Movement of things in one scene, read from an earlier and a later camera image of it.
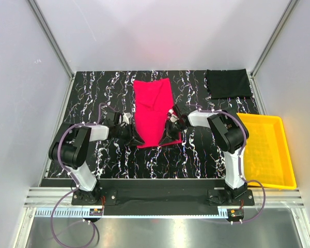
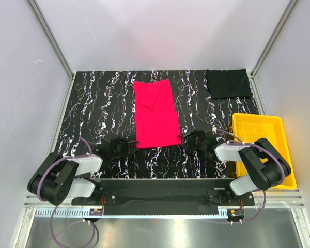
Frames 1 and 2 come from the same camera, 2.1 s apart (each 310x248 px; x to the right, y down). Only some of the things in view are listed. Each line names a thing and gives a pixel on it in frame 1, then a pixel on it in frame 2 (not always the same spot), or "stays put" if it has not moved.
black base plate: x=158 y=197 stays put
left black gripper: x=129 y=132 to x=124 y=145
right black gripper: x=172 y=130 to x=192 y=139
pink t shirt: x=153 y=99 stays put
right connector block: x=235 y=213 stays put
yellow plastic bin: x=267 y=159 stays put
